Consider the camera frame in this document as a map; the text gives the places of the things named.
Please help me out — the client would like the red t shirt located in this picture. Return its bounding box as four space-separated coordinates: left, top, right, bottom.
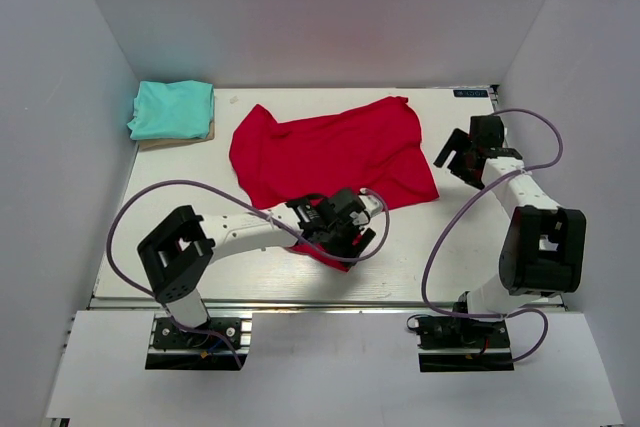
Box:
229 95 441 274

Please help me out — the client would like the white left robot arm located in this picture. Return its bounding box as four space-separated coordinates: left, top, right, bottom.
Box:
137 184 403 346

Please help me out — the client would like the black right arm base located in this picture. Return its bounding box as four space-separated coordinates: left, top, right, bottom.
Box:
406 314 514 373

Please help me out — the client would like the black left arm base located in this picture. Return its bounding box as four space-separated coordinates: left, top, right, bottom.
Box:
145 315 252 372

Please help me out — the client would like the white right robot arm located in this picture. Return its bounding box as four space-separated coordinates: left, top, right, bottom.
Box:
436 115 587 346

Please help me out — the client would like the blue table label sticker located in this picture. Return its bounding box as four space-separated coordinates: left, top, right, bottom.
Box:
453 89 489 98

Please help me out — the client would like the folded teal t shirt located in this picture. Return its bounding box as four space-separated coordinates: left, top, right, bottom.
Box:
127 80 214 141

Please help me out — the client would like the folded beige t shirt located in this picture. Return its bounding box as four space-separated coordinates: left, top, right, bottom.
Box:
138 120 215 151

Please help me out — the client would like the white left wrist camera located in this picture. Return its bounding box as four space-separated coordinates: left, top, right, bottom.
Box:
350 189 384 226

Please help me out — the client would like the aluminium front table rail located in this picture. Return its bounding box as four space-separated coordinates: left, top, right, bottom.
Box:
87 296 569 314

